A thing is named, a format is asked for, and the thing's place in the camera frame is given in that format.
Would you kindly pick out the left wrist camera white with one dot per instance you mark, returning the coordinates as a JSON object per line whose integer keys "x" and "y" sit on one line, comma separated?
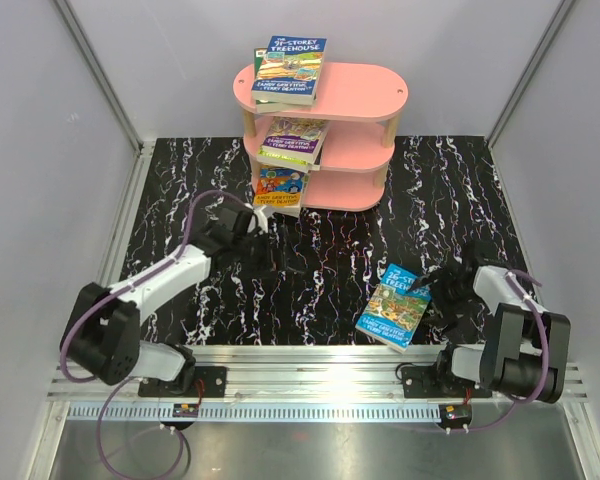
{"x": 260, "y": 219}

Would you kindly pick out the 52-storey treehouse purple book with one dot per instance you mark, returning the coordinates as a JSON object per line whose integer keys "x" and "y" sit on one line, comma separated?
{"x": 298, "y": 138}

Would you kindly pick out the dark brown paperback book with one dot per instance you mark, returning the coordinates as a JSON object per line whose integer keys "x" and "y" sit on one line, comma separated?
{"x": 318, "y": 162}

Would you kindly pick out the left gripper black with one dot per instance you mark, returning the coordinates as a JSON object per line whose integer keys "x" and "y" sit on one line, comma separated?
{"x": 271, "y": 259}

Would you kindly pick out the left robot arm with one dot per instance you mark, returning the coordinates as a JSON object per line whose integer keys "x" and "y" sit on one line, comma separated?
{"x": 103, "y": 333}

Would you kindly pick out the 78-storey treehouse orange book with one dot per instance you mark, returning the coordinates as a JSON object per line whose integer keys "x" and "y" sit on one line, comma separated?
{"x": 293, "y": 211}

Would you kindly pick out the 65-storey treehouse green book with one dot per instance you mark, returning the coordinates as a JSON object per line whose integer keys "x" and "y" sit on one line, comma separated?
{"x": 284, "y": 162}

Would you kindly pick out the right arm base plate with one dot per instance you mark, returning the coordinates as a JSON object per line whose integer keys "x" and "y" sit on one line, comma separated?
{"x": 420, "y": 382}

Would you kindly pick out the pink three-tier shelf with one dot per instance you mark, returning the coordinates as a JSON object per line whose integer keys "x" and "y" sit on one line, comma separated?
{"x": 363, "y": 103}

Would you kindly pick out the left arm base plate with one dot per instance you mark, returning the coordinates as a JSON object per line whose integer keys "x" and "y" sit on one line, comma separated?
{"x": 207, "y": 381}

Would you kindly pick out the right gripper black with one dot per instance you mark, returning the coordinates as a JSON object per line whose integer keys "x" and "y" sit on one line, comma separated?
{"x": 446, "y": 313}

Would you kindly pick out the aluminium mounting rail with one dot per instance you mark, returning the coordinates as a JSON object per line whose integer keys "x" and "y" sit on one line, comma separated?
{"x": 277, "y": 384}

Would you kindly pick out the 91-storey treehouse blue book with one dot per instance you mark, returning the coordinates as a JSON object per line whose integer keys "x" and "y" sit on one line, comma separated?
{"x": 298, "y": 88}

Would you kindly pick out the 130-storey treehouse orange book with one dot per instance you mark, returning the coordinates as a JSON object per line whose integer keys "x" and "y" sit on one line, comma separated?
{"x": 280, "y": 187}

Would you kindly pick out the green paperback book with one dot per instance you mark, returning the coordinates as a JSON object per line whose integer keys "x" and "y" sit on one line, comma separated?
{"x": 272, "y": 67}

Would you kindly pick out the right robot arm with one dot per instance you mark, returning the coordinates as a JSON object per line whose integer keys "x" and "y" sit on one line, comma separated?
{"x": 525, "y": 350}

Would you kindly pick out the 26-storey treehouse blue book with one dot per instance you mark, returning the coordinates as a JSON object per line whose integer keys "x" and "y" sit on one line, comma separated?
{"x": 395, "y": 309}

